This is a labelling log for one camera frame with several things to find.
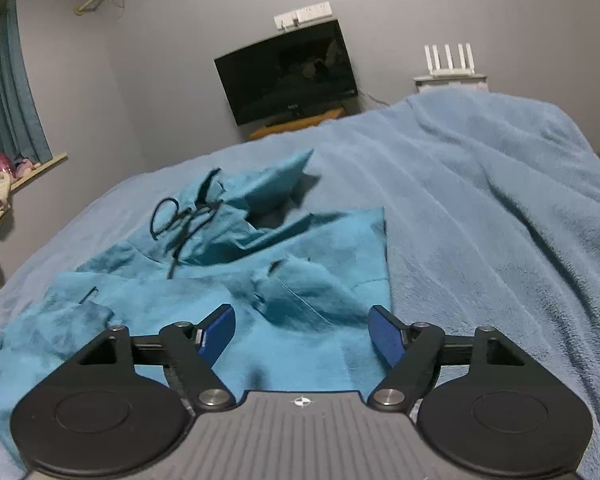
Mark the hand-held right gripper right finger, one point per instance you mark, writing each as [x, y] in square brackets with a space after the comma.
[386, 335]

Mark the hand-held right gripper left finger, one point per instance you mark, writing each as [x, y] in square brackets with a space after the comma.
[217, 332]

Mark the teal zip jacket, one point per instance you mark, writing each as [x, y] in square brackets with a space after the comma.
[290, 270]

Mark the pink toy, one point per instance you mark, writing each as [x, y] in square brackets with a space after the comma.
[2, 165]

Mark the light blue fleece blanket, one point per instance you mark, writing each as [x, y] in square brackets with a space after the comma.
[480, 210]

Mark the wooden window sill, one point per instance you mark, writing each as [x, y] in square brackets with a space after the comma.
[45, 166]

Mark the blue window curtain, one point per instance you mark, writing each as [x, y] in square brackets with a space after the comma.
[10, 100]

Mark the wooden television table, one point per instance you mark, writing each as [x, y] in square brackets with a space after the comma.
[295, 122]

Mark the black flat screen television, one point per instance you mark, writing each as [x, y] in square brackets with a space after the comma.
[285, 75]

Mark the white antenna router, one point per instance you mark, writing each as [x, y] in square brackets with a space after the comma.
[450, 67]

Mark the white wall power strip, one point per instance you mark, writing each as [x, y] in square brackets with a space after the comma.
[305, 14]

